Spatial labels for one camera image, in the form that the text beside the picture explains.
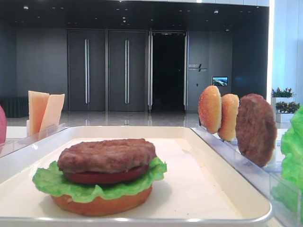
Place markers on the white flower planter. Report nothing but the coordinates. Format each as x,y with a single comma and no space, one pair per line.
285,111
281,95

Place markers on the red tomato slice in holder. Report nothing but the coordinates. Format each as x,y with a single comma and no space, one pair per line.
3,126

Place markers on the cheese slice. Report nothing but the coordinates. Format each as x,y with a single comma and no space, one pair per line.
52,112
37,104

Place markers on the red tomato slice on burger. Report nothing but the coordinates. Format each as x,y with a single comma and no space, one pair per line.
104,178

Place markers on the bun standing upright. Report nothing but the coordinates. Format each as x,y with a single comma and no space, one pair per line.
230,105
210,109

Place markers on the white flower planter lower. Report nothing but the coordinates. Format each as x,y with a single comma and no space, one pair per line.
285,111

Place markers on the brown meat patty standing upright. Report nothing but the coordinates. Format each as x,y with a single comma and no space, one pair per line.
256,129

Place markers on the green lettuce leaf on burger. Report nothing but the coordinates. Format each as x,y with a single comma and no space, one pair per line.
52,181

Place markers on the clear acrylic rack left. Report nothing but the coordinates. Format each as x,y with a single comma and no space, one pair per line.
14,144

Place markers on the wall display screen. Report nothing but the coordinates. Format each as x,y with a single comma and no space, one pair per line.
220,81

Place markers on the clear acrylic rack right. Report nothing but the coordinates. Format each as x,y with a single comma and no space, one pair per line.
264,179

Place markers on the bottom bun half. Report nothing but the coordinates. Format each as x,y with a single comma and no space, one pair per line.
95,201

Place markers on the green lettuce leaf in holder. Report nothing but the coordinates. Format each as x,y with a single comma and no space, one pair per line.
292,165

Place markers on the white flower planter upper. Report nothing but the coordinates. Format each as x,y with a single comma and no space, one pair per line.
281,95

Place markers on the clear acrylic rack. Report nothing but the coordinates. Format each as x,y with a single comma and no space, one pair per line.
264,179
14,144

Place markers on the white rectangular tray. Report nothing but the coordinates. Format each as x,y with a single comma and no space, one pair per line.
200,189

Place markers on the brown meat patty on burger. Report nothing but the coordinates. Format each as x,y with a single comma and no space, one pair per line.
107,156

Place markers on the top bun standing upright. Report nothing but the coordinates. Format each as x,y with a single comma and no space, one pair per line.
210,109

